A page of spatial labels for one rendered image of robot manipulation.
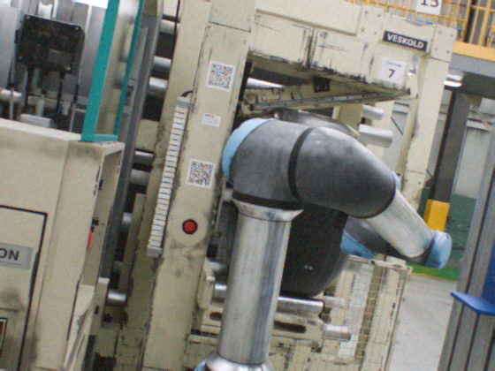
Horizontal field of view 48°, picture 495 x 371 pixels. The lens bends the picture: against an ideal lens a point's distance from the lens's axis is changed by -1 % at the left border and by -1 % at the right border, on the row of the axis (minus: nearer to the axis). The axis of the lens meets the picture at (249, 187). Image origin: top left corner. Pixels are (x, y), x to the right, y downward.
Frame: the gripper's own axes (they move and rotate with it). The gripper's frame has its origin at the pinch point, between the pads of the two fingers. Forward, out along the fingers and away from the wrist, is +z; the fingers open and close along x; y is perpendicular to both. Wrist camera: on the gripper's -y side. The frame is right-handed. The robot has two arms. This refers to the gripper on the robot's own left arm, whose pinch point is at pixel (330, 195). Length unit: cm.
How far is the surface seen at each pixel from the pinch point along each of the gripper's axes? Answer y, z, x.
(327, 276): -21.9, 8.4, -5.9
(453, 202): 80, 852, -528
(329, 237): -10.9, 2.0, -2.4
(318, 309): -32.8, 16.7, -7.7
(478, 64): 225, 489, -324
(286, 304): -32.6, 16.6, 2.2
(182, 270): -28.2, 23.8, 33.3
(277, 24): 57, 41, 15
